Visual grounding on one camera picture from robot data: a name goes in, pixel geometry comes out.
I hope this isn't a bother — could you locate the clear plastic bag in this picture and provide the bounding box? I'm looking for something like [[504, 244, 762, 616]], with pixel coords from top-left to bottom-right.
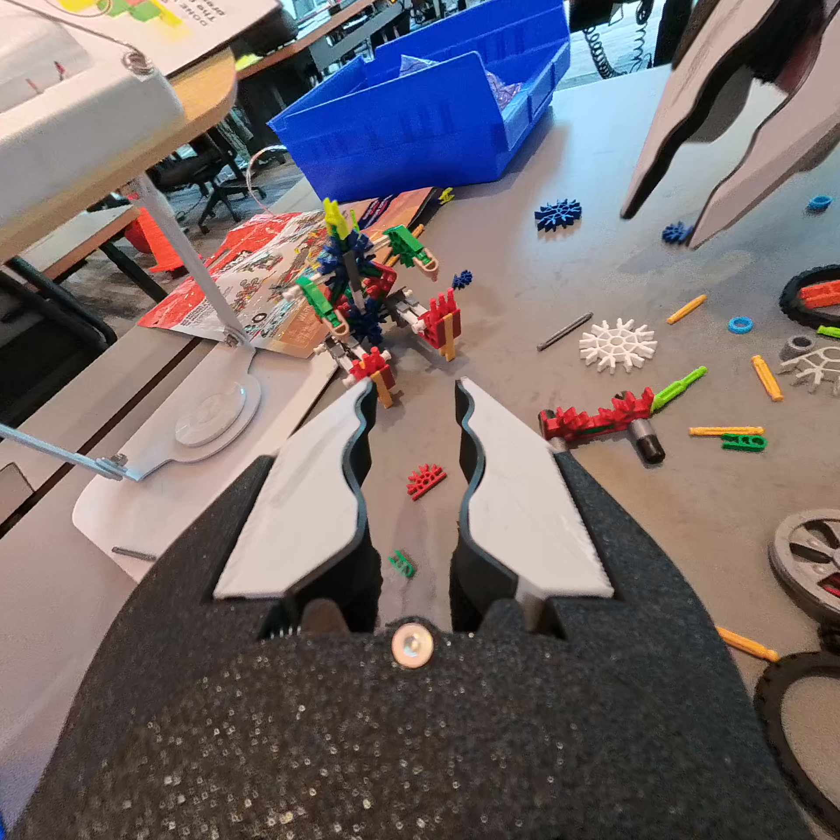
[[399, 54, 526, 114]]

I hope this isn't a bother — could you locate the thin wire loop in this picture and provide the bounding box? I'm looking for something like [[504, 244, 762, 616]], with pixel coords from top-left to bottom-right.
[[245, 145, 291, 215]]

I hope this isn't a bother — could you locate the thin grey rod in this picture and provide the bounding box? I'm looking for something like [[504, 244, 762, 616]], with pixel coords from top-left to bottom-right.
[[536, 312, 595, 353]]

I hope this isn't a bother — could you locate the black rubber tyre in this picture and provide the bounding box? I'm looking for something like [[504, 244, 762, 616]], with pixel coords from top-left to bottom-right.
[[752, 650, 840, 819], [778, 264, 840, 330]]

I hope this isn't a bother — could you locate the silver wheel hub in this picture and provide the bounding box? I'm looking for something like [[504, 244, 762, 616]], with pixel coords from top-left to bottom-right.
[[768, 510, 840, 626]]

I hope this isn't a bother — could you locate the black furniture frame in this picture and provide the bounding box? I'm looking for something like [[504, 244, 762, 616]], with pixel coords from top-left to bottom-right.
[[0, 255, 120, 427]]

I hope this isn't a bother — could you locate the long yellow rod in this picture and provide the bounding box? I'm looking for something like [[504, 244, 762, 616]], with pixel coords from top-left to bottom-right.
[[386, 223, 426, 268]]

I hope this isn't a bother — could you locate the red printed toy package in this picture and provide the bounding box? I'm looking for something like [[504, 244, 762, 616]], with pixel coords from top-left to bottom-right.
[[136, 210, 368, 360]]

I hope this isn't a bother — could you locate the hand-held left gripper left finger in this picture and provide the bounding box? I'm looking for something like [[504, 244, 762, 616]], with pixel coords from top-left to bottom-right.
[[213, 379, 378, 631]]

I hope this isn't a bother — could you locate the white triangular connector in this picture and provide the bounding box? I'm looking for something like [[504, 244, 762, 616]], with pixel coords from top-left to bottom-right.
[[779, 346, 840, 396]]

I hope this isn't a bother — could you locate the blue plastic storage bin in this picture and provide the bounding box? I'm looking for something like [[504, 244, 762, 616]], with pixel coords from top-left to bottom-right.
[[268, 0, 572, 206]]

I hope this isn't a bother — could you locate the long wooden workbench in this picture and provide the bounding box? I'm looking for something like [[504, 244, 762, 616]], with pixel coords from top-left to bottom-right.
[[235, 0, 385, 81]]

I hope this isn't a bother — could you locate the orange traffic cone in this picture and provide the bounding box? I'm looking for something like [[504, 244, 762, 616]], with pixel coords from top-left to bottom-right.
[[123, 205, 206, 274]]

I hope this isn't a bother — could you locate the small red connector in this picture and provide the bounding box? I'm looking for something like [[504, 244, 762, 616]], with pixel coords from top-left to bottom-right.
[[405, 463, 448, 502]]

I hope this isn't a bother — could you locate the orange ladder connector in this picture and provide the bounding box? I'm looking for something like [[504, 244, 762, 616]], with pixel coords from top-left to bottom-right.
[[797, 278, 840, 311]]

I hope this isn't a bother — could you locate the multicoloured construction toy model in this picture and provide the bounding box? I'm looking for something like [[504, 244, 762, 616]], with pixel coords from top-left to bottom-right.
[[294, 197, 475, 409]]

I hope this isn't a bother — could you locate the printed instruction sheet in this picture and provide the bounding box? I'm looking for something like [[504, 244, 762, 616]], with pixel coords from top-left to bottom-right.
[[0, 0, 284, 78]]

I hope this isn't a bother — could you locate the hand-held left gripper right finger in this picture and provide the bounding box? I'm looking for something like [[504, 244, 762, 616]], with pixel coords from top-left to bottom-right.
[[454, 378, 616, 631]]

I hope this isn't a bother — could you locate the white plastic device box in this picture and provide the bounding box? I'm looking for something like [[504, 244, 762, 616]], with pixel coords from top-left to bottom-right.
[[0, 20, 186, 201]]

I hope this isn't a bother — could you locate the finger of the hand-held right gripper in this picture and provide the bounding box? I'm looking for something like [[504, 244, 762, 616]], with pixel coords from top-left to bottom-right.
[[688, 0, 840, 250], [619, 0, 788, 221]]

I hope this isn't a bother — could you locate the red connector and shaft assembly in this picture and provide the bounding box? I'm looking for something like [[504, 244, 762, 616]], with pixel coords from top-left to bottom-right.
[[538, 387, 667, 468]]

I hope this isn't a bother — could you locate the orange printed booklet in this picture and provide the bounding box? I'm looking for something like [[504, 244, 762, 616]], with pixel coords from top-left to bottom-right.
[[357, 185, 439, 253]]

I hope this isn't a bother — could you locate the black office chair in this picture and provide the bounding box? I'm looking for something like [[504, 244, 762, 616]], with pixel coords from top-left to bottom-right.
[[146, 128, 269, 235]]

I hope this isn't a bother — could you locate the large blue snowflake connector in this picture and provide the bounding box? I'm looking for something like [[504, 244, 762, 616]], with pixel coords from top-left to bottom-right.
[[533, 198, 584, 233]]

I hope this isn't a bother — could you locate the white snowflake connector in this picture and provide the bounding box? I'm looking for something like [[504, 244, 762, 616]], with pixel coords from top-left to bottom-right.
[[579, 318, 658, 375]]

